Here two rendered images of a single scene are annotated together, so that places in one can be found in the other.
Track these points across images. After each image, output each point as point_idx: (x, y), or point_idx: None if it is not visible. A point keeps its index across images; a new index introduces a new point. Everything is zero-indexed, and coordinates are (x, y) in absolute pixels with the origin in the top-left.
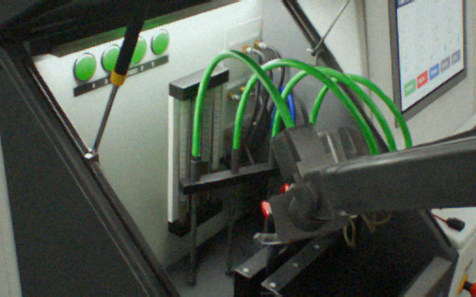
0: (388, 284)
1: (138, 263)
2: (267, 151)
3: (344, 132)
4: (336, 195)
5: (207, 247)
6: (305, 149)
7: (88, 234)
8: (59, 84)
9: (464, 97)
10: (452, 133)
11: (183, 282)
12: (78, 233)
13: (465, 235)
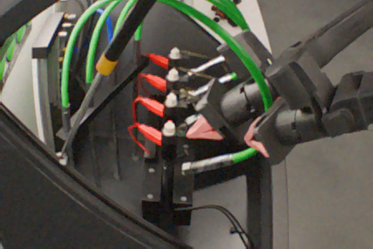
0: (227, 149)
1: (157, 242)
2: (79, 70)
3: (251, 35)
4: (372, 111)
5: None
6: (314, 76)
7: (88, 232)
8: None
9: None
10: None
11: None
12: (74, 233)
13: None
